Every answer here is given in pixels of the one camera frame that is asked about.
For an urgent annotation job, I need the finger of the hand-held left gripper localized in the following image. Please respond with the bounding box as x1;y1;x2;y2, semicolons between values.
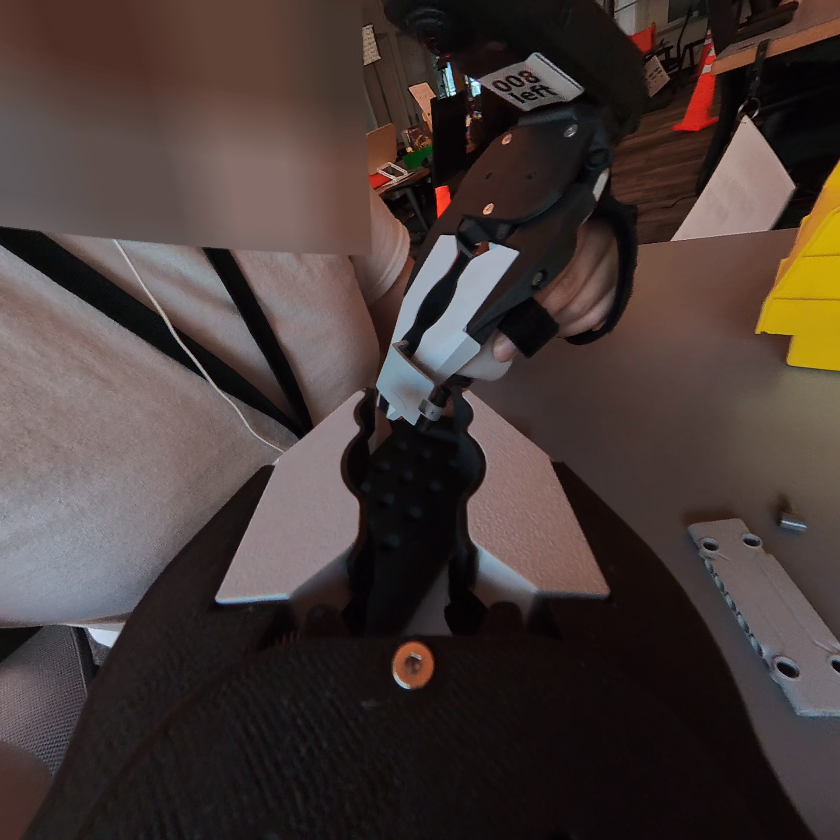
392;233;470;352
413;241;521;383

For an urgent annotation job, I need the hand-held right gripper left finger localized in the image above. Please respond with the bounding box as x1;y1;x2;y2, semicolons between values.
215;387;376;636

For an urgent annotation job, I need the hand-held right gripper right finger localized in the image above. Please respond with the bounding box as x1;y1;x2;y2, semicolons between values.
445;391;610;635

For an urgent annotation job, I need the grey toy building panel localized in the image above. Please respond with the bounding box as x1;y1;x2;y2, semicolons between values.
688;518;840;718
376;341;442;426

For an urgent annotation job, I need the grey desk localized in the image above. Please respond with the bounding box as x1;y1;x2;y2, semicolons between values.
459;226;840;840

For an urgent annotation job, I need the person's left hand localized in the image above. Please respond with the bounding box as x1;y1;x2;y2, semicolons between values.
492;213;623;363

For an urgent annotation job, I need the black perforated wrist rest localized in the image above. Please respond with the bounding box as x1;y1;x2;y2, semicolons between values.
357;413;473;634

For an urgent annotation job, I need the hanging white paper sheet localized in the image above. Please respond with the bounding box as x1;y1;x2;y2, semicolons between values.
671;117;796;242

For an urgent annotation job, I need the wooden background table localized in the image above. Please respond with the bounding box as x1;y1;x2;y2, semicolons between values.
712;20;840;76

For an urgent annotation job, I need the yellow storage bin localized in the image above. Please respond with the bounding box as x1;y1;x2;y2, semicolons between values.
755;190;840;371

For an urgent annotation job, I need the black shoulder strap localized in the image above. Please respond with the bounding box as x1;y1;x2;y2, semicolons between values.
0;226;312;437

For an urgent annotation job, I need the white cable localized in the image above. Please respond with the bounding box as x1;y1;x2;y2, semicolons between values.
113;238;286;454

